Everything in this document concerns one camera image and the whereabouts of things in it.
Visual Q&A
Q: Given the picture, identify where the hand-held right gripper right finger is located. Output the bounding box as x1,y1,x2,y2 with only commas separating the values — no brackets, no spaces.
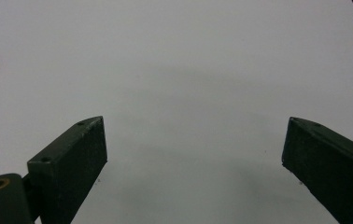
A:
281,117,353,224

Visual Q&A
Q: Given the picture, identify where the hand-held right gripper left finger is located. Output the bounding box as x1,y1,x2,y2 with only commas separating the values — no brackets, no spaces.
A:
26,116,108,224

